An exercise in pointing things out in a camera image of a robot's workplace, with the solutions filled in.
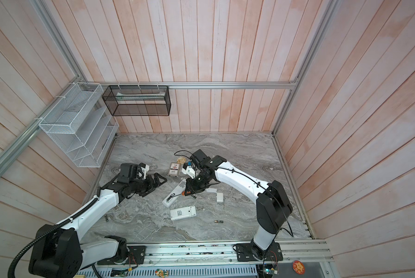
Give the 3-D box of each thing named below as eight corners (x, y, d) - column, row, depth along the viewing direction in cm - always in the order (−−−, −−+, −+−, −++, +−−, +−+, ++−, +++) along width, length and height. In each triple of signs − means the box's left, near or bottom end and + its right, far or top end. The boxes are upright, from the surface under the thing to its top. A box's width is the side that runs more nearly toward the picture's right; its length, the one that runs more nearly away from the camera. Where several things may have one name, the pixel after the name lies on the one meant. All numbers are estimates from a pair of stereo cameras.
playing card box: (168, 176, 101) (167, 175, 99) (170, 164, 106) (169, 162, 105) (179, 176, 101) (178, 175, 99) (180, 164, 106) (180, 162, 105)
